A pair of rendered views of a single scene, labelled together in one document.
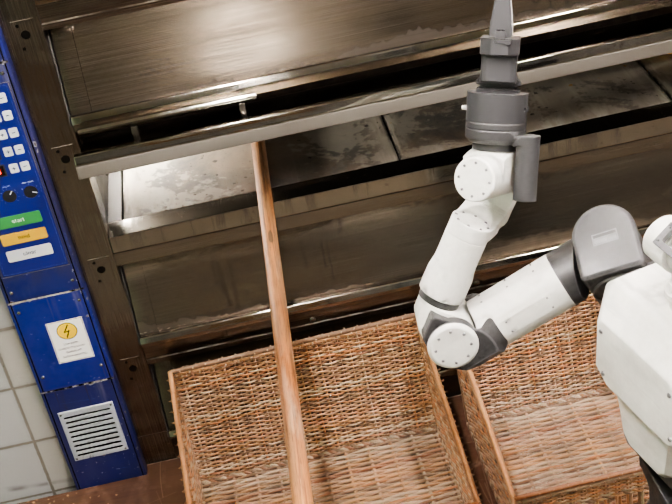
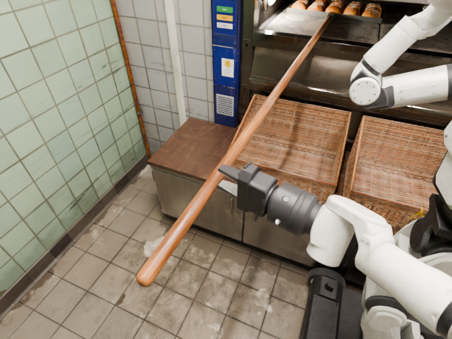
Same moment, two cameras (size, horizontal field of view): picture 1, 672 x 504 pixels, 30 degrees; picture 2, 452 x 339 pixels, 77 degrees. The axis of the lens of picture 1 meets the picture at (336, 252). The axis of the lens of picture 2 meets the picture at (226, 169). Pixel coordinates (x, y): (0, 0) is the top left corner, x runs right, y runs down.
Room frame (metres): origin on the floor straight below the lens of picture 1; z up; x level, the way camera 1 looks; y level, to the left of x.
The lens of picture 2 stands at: (0.67, -0.11, 1.65)
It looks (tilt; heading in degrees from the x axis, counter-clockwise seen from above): 42 degrees down; 26
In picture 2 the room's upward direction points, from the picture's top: straight up
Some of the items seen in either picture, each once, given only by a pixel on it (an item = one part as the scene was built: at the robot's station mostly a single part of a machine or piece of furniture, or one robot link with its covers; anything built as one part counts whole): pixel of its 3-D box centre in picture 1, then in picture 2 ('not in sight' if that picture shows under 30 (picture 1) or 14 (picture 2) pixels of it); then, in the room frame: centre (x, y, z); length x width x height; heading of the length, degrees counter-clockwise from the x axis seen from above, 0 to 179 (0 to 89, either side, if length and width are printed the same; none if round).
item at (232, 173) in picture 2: not in sight; (232, 171); (1.07, 0.07, 1.24); 0.06 x 0.03 x 0.02; 82
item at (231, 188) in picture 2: not in sight; (231, 190); (1.07, 0.07, 1.18); 0.06 x 0.03 x 0.02; 82
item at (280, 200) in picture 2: not in sight; (268, 198); (1.06, -0.02, 1.21); 0.12 x 0.10 x 0.13; 82
